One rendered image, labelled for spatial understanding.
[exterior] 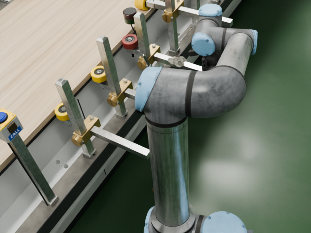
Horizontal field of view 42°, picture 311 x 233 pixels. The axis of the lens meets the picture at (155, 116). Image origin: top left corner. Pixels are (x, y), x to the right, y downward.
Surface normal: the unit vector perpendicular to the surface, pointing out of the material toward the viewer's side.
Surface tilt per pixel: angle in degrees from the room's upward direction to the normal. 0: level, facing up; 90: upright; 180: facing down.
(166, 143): 81
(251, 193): 0
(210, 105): 73
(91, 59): 0
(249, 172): 0
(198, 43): 90
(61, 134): 90
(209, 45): 90
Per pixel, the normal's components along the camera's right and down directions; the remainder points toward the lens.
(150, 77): -0.21, -0.44
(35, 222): -0.11, -0.65
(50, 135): 0.85, 0.33
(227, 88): 0.48, -0.14
